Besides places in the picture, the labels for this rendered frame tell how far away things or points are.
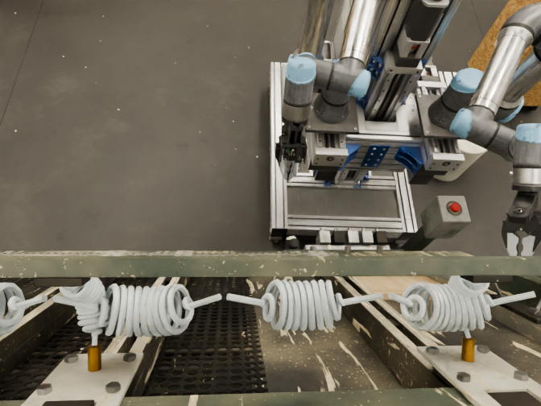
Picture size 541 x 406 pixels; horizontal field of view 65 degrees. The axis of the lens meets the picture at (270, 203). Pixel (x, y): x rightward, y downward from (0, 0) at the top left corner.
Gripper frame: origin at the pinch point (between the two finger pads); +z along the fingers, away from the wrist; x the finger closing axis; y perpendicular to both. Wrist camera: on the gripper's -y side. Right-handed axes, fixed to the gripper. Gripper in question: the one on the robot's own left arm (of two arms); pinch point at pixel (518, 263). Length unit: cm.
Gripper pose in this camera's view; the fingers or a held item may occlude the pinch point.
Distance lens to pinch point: 127.4
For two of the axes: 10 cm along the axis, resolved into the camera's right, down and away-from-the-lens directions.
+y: 6.6, -0.7, 7.5
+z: -0.3, 9.9, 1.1
